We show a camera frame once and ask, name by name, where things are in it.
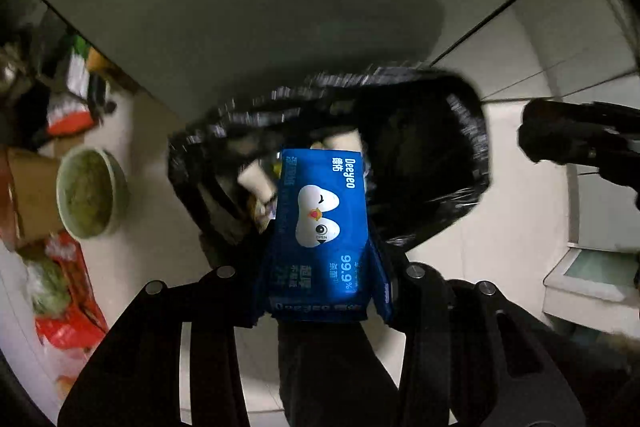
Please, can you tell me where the blue Deeyeo wipes pack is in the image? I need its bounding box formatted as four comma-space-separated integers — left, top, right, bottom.
269, 148, 378, 322

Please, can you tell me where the green bowl of vegetable scraps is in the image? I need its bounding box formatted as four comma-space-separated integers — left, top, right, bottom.
56, 145, 129, 241

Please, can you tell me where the black trash bag bin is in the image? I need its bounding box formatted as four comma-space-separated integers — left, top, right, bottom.
167, 67, 490, 259

